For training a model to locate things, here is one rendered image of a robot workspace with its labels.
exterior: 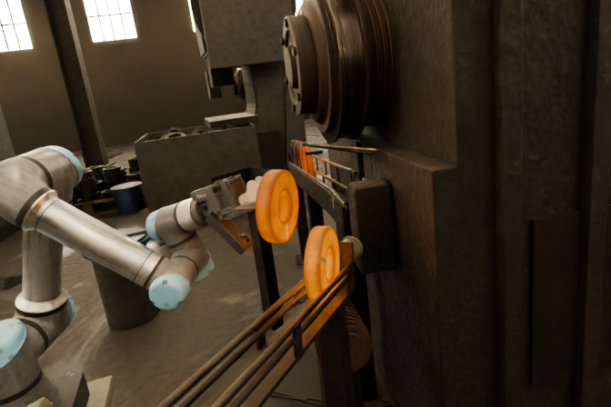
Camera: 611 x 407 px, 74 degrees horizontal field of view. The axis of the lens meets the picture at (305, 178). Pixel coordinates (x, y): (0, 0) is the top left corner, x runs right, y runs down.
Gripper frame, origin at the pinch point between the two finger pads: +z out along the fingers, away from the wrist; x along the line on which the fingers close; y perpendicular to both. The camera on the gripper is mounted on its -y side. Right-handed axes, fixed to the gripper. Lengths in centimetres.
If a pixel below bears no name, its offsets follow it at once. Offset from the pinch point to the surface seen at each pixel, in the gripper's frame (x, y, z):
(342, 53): 23.6, 25.0, 17.6
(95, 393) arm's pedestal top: -8, -37, -73
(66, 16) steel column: 452, 323, -508
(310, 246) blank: -6.8, -10.0, 6.8
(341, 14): 27.2, 33.8, 19.6
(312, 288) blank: -9.4, -17.3, 5.3
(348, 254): 5.8, -17.9, 8.3
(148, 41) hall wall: 784, 355, -633
